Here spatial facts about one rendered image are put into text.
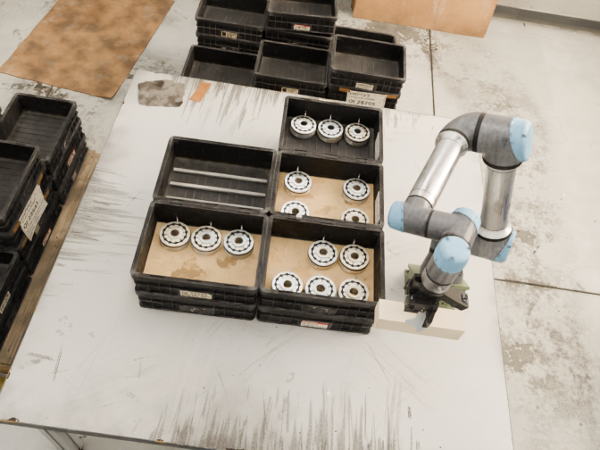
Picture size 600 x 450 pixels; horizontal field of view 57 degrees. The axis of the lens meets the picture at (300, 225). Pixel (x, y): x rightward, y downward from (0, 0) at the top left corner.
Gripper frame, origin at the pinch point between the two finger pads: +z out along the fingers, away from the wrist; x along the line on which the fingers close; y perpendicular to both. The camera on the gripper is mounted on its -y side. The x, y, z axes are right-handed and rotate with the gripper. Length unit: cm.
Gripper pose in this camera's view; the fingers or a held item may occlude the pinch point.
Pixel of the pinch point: (420, 317)
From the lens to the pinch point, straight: 161.3
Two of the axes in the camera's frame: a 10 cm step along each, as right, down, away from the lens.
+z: -1.1, 5.7, 8.1
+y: -9.9, -1.5, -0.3
